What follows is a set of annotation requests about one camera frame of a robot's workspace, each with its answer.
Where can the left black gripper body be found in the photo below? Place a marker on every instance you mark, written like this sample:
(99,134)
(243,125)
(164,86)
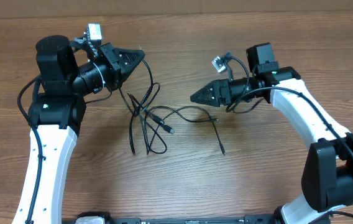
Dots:
(111,67)

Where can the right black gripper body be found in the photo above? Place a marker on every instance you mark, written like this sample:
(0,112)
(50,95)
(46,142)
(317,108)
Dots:
(226,86)

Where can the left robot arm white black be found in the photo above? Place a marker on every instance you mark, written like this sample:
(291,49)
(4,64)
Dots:
(69,70)

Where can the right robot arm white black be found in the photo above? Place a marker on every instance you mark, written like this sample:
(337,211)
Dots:
(327,180)

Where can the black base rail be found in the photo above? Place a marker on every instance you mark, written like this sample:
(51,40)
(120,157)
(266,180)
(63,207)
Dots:
(105,217)

